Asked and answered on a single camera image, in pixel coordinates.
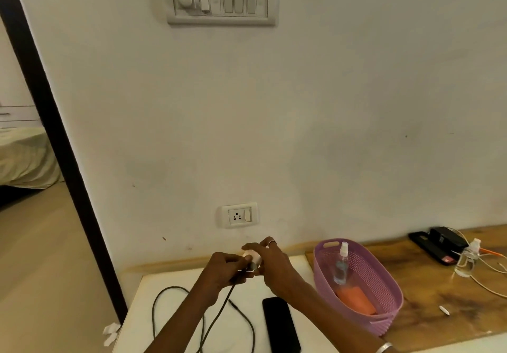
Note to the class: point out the person's left hand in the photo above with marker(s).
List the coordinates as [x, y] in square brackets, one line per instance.
[222, 271]

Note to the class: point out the person's right hand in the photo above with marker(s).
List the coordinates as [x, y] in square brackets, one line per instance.
[279, 271]

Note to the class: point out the white charger adapter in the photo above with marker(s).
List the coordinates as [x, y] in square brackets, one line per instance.
[255, 265]

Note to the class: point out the black smartphone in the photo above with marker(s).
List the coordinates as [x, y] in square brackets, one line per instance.
[281, 325]

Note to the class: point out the clear spray bottle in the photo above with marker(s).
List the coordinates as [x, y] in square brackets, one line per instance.
[340, 269]

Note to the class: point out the orange cleaning cloth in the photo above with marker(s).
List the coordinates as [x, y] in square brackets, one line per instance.
[354, 299]

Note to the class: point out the person's left forearm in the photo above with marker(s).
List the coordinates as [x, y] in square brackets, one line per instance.
[182, 321]

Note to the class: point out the person's right forearm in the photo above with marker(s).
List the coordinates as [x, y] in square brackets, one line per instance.
[332, 321]

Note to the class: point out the purple plastic basket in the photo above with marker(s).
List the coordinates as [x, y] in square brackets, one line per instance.
[380, 289]

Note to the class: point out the white paper scrap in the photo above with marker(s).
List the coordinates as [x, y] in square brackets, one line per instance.
[111, 331]

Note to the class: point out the brown wooden board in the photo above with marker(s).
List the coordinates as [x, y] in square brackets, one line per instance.
[427, 293]

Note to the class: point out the small white cap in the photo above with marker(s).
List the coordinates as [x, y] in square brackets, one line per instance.
[444, 310]

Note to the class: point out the black power adapter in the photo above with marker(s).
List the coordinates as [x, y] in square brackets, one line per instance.
[447, 238]

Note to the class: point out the bed with beige sheet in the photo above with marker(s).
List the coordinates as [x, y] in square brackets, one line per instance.
[23, 159]

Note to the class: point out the white drawer unit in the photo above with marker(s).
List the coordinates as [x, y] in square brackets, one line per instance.
[18, 116]

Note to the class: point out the white wall socket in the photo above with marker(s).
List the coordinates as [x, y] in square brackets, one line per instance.
[239, 216]

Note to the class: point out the dark door frame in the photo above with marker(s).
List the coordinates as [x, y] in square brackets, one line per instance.
[51, 127]

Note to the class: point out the white switch panel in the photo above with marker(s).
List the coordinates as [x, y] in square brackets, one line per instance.
[222, 2]

